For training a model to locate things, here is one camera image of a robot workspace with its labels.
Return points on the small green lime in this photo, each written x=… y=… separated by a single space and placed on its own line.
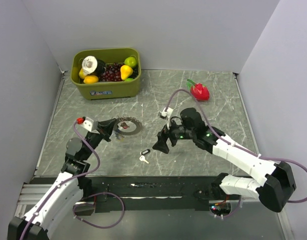
x=129 y=80

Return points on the olive green plastic bin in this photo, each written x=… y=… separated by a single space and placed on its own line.
x=105 y=90

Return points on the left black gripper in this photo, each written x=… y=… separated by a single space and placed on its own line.
x=105 y=128

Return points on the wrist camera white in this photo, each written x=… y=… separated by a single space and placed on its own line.
x=166 y=113
x=88 y=124

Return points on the yellow fruit at bin left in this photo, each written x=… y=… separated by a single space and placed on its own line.
x=82 y=74

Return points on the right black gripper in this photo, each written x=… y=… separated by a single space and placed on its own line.
x=161 y=145

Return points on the yellow pear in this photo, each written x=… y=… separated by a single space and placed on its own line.
x=125 y=72

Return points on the green apple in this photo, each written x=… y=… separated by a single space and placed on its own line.
x=131 y=62

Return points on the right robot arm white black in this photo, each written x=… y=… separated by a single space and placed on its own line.
x=271 y=183

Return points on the yellow lemon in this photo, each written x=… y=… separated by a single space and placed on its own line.
x=91 y=79

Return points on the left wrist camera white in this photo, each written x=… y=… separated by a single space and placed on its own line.
x=88 y=124

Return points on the red dragon fruit toy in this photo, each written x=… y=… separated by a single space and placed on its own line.
x=198 y=90

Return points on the black key tag with key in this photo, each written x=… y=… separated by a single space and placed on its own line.
x=143 y=154

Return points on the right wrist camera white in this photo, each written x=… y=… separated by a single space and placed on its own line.
x=166 y=113

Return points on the dark red grape bunch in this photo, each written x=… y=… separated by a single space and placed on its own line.
x=113 y=74

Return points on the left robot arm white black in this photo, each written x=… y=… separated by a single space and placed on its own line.
x=70 y=186

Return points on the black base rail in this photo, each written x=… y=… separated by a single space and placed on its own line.
x=144 y=193

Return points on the white cut coconut half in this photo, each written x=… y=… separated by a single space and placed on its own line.
x=89 y=64

